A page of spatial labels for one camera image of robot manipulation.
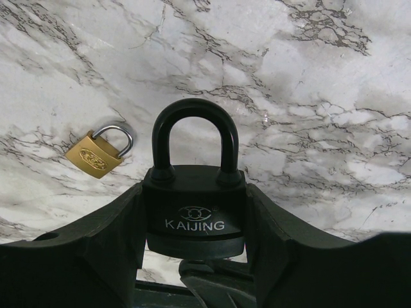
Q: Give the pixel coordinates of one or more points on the black Kaijing padlock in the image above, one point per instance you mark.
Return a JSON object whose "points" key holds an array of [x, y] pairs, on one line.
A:
{"points": [[195, 212]]}

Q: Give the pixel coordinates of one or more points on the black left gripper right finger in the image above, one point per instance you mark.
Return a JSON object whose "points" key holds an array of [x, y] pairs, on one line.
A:
{"points": [[294, 264]]}

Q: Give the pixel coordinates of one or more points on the small brass padlock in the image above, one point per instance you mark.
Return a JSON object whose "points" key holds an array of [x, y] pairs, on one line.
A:
{"points": [[95, 156]]}

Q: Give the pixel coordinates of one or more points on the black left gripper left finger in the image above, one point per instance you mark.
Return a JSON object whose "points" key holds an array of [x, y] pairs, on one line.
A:
{"points": [[91, 262]]}

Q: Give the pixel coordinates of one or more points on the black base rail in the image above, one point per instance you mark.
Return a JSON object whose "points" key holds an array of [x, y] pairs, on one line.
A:
{"points": [[152, 294]]}

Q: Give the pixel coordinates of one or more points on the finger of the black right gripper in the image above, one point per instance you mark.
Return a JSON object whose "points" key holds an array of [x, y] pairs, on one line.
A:
{"points": [[219, 283]]}

